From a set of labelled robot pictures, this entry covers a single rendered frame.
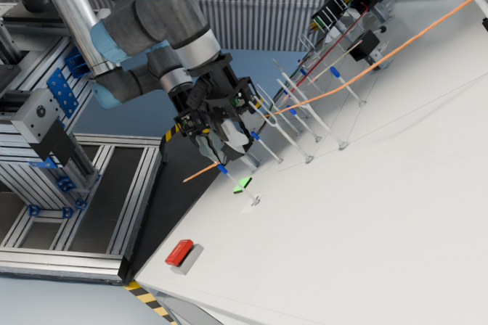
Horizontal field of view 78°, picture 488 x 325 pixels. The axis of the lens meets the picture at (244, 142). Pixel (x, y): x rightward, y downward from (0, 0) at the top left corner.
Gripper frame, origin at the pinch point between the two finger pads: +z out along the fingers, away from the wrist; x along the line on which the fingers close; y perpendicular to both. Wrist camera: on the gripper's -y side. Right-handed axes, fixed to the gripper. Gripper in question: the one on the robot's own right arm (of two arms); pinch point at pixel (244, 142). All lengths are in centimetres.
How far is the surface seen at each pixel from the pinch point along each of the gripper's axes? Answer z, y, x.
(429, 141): -9.4, 37.8, -7.5
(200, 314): 33.6, -13.4, -29.7
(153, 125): 44, -166, 56
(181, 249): 3.5, 1.2, -25.0
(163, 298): 28.3, -22.5, -32.0
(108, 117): 26, -197, 43
